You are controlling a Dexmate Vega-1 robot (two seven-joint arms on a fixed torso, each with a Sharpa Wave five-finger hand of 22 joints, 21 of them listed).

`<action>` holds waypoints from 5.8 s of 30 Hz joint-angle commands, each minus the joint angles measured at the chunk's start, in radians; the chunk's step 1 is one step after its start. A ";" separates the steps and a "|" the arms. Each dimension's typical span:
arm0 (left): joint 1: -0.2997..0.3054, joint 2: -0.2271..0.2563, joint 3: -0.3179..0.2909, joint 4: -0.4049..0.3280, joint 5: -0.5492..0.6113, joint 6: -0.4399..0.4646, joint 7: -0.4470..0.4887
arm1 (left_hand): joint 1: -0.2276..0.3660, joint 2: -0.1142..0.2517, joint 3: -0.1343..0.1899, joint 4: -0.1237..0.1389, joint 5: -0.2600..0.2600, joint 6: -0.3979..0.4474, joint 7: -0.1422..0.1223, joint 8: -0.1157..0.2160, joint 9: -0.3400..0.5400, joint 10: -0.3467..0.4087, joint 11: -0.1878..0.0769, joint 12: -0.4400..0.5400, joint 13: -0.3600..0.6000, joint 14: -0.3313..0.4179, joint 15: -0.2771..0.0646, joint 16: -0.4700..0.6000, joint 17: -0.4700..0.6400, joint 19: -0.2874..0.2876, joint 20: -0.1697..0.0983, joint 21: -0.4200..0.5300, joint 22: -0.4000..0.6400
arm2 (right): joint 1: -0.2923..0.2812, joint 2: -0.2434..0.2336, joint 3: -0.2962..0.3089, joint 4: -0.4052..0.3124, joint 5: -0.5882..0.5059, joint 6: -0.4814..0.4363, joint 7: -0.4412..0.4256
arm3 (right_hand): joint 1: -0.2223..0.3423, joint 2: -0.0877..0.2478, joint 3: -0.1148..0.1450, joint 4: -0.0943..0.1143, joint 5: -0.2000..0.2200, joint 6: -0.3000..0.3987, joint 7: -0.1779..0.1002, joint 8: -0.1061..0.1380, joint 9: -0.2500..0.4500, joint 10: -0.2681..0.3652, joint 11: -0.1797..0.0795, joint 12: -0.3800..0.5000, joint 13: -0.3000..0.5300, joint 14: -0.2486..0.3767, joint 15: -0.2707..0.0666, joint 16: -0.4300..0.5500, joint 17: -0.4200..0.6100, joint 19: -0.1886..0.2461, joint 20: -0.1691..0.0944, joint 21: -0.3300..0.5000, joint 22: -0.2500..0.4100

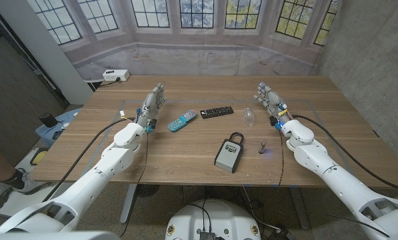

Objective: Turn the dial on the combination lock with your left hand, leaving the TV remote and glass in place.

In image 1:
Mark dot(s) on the white power strip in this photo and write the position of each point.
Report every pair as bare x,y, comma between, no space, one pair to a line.
115,75

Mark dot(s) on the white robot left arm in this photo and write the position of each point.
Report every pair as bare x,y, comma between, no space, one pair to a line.
95,173

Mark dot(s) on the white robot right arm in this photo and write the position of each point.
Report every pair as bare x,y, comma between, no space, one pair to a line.
335,180

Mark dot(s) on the clear drinking glass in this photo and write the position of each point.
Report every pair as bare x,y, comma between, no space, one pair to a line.
249,117

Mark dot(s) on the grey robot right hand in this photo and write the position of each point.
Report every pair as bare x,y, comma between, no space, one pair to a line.
273,101

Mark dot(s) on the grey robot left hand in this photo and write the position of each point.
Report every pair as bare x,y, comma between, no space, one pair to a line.
150,108

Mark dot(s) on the black power adapter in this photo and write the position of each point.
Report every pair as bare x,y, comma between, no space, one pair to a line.
282,235

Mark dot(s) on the grey metal table leg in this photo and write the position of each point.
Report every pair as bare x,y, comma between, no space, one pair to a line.
128,203
300,208

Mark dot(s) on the black round fan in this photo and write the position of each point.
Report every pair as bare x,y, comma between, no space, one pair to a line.
147,190

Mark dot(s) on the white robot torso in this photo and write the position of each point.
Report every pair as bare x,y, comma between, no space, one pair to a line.
215,216

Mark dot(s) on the grey combination lock box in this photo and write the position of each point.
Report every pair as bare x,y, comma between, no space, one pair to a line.
228,157

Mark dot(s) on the teal toy flip phone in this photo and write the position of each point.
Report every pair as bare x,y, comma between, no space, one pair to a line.
178,123

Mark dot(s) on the light blue floor mat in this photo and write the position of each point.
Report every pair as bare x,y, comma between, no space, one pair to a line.
68,120

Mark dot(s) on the black cylinder speaker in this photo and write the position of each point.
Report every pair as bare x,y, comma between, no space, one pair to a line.
48,120

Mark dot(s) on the printed window backdrop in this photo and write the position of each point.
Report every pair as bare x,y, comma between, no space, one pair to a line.
198,60

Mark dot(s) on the black TV remote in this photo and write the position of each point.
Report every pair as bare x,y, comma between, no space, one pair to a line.
216,112

